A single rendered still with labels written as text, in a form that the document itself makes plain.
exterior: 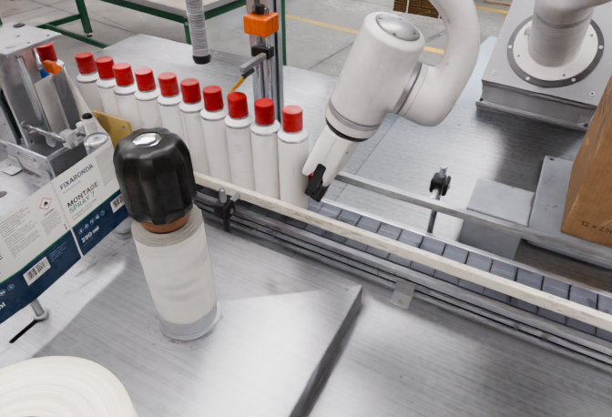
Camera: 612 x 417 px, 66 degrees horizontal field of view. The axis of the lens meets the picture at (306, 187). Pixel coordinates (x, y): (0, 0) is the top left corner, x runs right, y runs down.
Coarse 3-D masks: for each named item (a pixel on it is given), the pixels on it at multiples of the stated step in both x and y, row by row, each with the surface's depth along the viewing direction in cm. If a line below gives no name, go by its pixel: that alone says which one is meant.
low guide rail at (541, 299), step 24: (240, 192) 85; (288, 216) 83; (312, 216) 80; (360, 240) 77; (384, 240) 75; (432, 264) 73; (456, 264) 71; (504, 288) 68; (528, 288) 67; (576, 312) 65; (600, 312) 64
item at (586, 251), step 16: (336, 176) 82; (352, 176) 81; (384, 192) 79; (400, 192) 77; (432, 208) 76; (448, 208) 74; (464, 208) 74; (480, 224) 73; (496, 224) 72; (512, 224) 71; (544, 240) 69; (560, 240) 68; (592, 256) 67; (608, 256) 66
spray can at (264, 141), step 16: (256, 112) 76; (272, 112) 76; (256, 128) 77; (272, 128) 77; (256, 144) 79; (272, 144) 78; (256, 160) 81; (272, 160) 80; (256, 176) 83; (272, 176) 82; (272, 192) 84
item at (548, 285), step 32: (288, 224) 84; (352, 224) 83; (384, 224) 83; (384, 256) 77; (448, 256) 77; (480, 256) 77; (480, 288) 72; (544, 288) 72; (576, 288) 72; (576, 320) 67
